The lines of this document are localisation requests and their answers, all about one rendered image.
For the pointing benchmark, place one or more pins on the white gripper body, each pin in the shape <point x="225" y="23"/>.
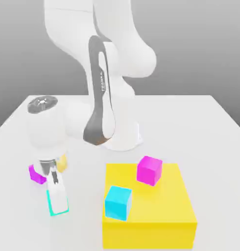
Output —
<point x="58" y="200"/>

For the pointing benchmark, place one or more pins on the small yellow cube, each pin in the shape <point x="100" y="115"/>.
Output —
<point x="62" y="163"/>

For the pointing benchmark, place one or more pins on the small magenta cube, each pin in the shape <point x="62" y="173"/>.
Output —
<point x="148" y="171"/>
<point x="35" y="175"/>

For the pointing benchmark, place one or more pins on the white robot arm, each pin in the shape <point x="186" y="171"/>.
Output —
<point x="73" y="39"/>

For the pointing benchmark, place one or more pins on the large yellow box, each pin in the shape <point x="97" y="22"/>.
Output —
<point x="161" y="215"/>

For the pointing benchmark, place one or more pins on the small cyan cube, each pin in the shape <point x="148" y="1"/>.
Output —
<point x="117" y="204"/>

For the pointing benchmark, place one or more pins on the small teal cube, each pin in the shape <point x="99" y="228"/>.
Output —
<point x="49" y="207"/>

